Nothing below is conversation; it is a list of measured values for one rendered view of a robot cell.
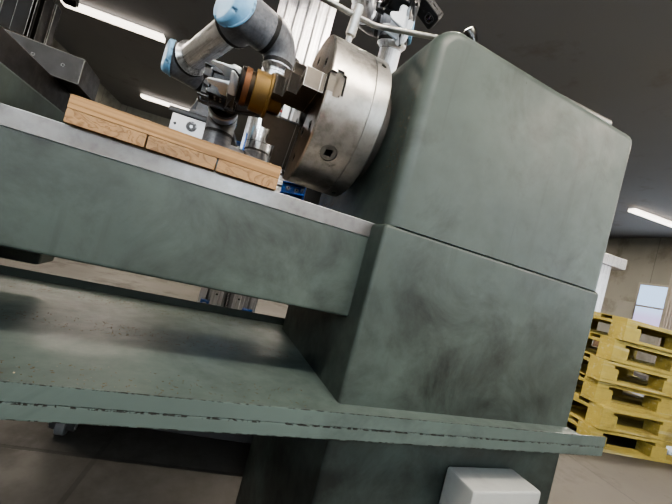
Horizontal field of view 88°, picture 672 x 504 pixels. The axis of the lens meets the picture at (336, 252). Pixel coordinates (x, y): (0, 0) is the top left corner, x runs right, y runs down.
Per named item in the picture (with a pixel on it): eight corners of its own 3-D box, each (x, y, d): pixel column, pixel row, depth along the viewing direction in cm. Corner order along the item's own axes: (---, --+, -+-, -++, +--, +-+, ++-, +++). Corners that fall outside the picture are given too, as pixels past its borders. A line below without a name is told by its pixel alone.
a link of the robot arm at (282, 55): (290, 44, 115) (254, 187, 112) (263, 22, 107) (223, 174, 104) (313, 34, 107) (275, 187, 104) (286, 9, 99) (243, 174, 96)
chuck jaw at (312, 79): (324, 100, 75) (346, 74, 64) (319, 122, 74) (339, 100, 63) (275, 78, 71) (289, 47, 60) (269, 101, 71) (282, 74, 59)
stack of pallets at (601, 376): (608, 415, 341) (629, 325, 343) (725, 474, 255) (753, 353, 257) (498, 393, 313) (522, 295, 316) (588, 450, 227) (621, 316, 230)
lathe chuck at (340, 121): (305, 185, 97) (342, 71, 92) (339, 200, 68) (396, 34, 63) (274, 175, 94) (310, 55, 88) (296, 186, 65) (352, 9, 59)
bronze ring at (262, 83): (282, 87, 79) (242, 70, 75) (292, 72, 70) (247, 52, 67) (272, 127, 79) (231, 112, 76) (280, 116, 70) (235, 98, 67)
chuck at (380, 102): (317, 189, 98) (354, 76, 93) (355, 205, 69) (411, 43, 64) (305, 186, 97) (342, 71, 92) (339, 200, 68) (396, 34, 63)
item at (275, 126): (313, 132, 77) (295, 181, 82) (310, 127, 81) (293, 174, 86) (265, 112, 73) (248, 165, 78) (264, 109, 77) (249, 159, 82)
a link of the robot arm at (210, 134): (238, 180, 98) (248, 143, 98) (201, 165, 90) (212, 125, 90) (225, 180, 103) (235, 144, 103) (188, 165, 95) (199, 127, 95)
